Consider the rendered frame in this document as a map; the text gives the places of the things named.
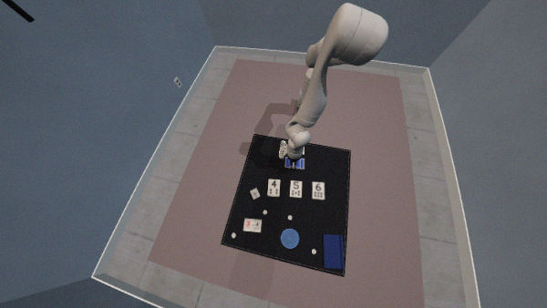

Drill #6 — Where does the red and black print card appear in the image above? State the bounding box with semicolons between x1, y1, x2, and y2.
243;217;263;234

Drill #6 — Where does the black mat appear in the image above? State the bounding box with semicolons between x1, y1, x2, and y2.
221;133;352;277

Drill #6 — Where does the blue disc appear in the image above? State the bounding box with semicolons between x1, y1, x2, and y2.
279;228;301;250

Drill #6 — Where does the mauve pink table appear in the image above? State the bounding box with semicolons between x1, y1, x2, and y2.
147;58;427;308

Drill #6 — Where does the blue book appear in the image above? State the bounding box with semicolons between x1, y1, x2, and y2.
322;233;346;271

